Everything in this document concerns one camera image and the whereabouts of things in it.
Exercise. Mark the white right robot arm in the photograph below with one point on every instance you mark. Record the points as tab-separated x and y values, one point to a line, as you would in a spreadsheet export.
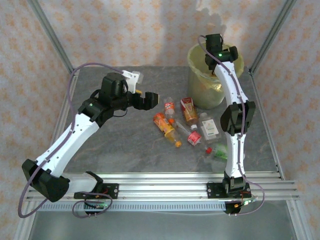
231	85

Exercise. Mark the small circuit board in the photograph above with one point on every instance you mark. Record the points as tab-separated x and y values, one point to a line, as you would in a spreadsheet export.
98	206
246	203

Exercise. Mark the black clamp bracket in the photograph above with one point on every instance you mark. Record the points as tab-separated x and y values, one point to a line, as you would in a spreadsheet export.
231	208
91	213

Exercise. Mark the clear bottle orange-red label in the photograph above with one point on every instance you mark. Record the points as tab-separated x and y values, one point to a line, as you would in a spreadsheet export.
170	106

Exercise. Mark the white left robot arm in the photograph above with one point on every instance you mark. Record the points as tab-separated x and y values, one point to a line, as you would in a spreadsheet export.
65	142

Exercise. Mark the clear bottle green label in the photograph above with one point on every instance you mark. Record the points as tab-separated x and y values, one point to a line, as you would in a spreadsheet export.
220	151

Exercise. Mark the aluminium rail beam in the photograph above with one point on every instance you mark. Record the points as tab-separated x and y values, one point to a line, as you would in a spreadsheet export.
162	186

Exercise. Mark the clear bottle red label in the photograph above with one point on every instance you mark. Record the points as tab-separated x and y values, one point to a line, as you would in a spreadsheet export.
194	138

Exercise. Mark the aluminium table side rail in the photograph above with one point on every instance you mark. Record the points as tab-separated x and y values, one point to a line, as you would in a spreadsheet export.
265	120
62	112

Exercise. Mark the yellow-green translucent bin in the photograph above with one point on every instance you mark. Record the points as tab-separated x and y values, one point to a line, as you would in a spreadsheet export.
205	97

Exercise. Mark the amber tea bottle red label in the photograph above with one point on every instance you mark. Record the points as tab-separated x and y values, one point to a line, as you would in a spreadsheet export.
188	110

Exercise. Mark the aluminium frame post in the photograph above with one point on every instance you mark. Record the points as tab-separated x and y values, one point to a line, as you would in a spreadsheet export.
272	35
50	35

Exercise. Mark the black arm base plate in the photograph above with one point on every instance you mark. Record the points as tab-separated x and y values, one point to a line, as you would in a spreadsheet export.
215	190
112	190

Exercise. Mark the flat clear bottle white label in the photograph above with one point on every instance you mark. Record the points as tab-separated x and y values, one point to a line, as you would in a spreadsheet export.
209	127

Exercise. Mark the orange juice bottle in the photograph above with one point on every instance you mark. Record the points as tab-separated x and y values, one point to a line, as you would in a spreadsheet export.
163	125

